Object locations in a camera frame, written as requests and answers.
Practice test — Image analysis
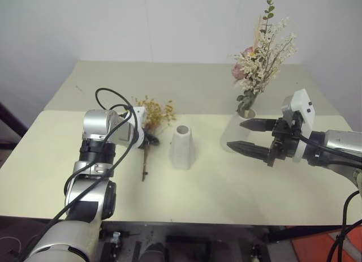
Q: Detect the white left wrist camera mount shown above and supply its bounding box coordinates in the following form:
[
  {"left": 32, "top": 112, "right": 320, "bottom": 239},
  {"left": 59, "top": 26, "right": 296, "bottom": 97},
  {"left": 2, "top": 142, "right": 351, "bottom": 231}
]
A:
[{"left": 131, "top": 105, "right": 148, "bottom": 149}]

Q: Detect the thin white cable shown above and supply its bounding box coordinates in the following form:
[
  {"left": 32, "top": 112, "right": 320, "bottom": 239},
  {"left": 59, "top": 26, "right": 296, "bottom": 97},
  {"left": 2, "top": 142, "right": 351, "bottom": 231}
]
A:
[{"left": 0, "top": 236, "right": 23, "bottom": 255}]

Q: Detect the yellow dried flower bouquet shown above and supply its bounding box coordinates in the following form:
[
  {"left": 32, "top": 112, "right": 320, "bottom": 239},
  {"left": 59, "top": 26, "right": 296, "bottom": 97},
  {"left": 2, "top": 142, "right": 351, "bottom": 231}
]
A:
[{"left": 131, "top": 95, "right": 178, "bottom": 183}]

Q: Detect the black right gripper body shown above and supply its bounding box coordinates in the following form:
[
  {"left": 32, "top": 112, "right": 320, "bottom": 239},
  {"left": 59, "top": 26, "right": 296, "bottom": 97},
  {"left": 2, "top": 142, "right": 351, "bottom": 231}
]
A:
[{"left": 266, "top": 117, "right": 301, "bottom": 168}]

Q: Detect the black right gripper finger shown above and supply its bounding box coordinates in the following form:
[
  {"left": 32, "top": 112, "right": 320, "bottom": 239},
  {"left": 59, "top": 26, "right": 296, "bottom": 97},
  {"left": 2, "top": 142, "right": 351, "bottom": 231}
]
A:
[
  {"left": 239, "top": 118, "right": 277, "bottom": 132},
  {"left": 226, "top": 140, "right": 272, "bottom": 164}
]

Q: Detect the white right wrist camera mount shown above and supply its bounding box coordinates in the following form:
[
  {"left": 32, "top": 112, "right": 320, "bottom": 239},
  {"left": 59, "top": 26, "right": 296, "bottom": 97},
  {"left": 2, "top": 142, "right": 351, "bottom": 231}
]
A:
[{"left": 281, "top": 88, "right": 316, "bottom": 164}]

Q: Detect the dark rounded shape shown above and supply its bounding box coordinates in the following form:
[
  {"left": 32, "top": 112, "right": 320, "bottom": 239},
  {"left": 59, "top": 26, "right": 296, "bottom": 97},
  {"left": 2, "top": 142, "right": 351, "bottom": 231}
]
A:
[{"left": 143, "top": 242, "right": 168, "bottom": 262}]

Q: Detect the white tapered ceramic vase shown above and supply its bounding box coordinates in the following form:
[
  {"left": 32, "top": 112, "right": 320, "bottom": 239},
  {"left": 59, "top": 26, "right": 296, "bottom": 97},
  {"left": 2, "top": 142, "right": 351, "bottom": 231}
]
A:
[
  {"left": 169, "top": 124, "right": 197, "bottom": 171},
  {"left": 219, "top": 108, "right": 258, "bottom": 154}
]

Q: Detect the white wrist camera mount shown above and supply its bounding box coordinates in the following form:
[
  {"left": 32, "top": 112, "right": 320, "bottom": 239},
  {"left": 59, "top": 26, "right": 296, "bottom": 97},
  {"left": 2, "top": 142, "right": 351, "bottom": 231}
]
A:
[
  {"left": 281, "top": 88, "right": 316, "bottom": 164},
  {"left": 131, "top": 105, "right": 148, "bottom": 149}
]

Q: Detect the pink and white flower bouquet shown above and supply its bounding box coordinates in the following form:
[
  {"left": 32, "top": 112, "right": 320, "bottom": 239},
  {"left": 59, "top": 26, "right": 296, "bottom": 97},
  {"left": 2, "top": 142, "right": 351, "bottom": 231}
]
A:
[{"left": 229, "top": 0, "right": 298, "bottom": 116}]

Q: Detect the black metal bracket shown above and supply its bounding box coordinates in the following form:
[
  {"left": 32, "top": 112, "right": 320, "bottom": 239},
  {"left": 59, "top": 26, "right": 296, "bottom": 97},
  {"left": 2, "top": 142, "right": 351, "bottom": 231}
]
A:
[
  {"left": 101, "top": 230, "right": 125, "bottom": 262},
  {"left": 248, "top": 243, "right": 265, "bottom": 262}
]

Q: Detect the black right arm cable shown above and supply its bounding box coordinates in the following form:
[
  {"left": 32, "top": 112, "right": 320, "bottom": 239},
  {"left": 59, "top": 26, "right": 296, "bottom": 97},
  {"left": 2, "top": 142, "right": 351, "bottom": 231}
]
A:
[{"left": 294, "top": 133, "right": 362, "bottom": 262}]

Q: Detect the orange red panel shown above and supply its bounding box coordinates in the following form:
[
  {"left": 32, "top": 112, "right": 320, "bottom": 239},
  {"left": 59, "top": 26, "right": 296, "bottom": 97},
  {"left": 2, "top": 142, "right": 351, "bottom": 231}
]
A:
[{"left": 288, "top": 230, "right": 362, "bottom": 262}]

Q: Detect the dark brown wooden furniture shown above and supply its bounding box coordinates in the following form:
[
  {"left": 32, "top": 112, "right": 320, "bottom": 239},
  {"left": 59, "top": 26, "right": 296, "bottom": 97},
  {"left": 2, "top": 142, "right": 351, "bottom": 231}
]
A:
[{"left": 0, "top": 102, "right": 29, "bottom": 169}]

